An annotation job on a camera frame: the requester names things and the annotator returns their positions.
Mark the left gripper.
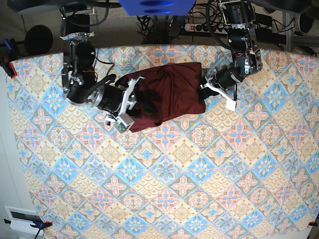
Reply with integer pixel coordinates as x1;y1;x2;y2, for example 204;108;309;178
198;67;243;100

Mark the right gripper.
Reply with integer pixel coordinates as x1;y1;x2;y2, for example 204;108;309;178
66;74;138;113

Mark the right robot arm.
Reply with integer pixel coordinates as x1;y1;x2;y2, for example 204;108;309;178
60;6;137;116

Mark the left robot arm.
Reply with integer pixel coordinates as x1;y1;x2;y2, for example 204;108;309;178
198;0;263;100

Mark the white power strip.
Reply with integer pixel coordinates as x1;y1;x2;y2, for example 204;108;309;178
184;23;227;34

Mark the patterned tablecloth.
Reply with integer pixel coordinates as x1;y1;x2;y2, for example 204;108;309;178
6;50;319;239

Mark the round speaker top right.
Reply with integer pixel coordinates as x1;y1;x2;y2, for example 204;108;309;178
295;12;314;35

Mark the orange black clamp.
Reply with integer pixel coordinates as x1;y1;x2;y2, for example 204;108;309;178
0;58;17;79

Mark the blue clamp lower left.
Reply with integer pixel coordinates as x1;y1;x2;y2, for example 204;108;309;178
3;218;53;239

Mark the orange clamp lower right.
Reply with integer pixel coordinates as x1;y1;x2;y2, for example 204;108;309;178
308;222;318;227

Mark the tangle of black cables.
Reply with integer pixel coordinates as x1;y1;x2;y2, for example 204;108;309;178
136;14;185;45

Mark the blue plastic mount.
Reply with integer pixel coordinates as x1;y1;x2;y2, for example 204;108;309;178
119;0;196;16

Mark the blue handled clamp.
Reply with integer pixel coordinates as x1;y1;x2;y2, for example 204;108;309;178
3;38;18;54

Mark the white wall box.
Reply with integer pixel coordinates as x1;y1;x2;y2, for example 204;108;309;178
5;206;41;235

